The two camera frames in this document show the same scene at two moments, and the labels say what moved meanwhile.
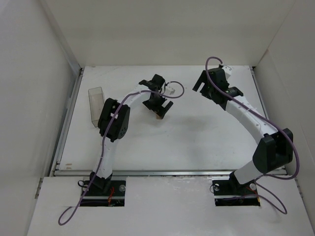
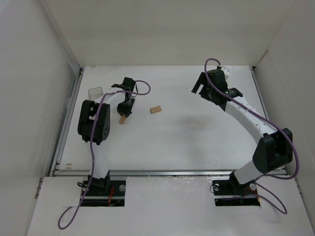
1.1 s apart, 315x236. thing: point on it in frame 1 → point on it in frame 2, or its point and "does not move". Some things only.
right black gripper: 203,80 does not move
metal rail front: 167,173 does not move
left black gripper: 156,104 → 125,108
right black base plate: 233,193 does not move
